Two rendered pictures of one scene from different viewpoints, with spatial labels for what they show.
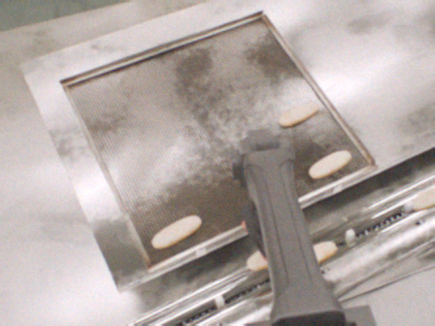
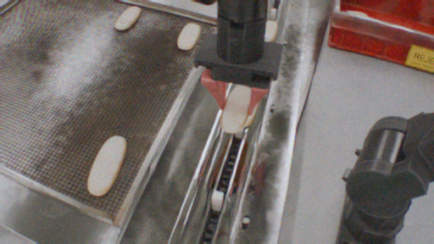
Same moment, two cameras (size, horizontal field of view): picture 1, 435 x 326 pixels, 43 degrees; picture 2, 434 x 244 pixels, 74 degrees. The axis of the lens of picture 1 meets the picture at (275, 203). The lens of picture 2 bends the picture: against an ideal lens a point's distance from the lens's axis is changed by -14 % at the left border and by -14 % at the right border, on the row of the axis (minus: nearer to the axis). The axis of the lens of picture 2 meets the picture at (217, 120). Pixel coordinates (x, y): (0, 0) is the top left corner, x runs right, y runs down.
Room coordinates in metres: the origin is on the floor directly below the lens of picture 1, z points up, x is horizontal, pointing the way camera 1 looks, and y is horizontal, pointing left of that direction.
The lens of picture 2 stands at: (0.31, 0.29, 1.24)
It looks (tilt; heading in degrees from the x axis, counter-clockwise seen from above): 45 degrees down; 311
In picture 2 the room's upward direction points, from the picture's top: straight up
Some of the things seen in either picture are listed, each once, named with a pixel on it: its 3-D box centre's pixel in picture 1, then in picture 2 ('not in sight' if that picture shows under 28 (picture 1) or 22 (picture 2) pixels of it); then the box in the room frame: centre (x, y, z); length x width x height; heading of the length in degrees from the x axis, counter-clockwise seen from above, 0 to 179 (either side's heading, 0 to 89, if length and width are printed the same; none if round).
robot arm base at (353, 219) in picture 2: not in sight; (376, 212); (0.28, -0.01, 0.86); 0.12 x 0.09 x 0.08; 109
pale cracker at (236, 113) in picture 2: (273, 252); (237, 106); (0.51, 0.01, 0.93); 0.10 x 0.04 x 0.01; 116
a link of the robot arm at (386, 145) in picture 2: not in sight; (383, 175); (0.30, -0.01, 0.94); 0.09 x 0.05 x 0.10; 6
